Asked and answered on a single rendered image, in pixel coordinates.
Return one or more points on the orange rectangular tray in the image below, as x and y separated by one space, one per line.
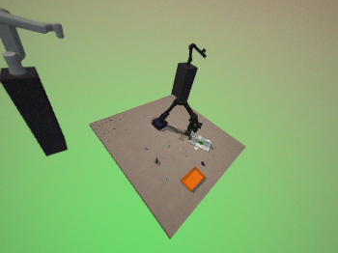
192 178

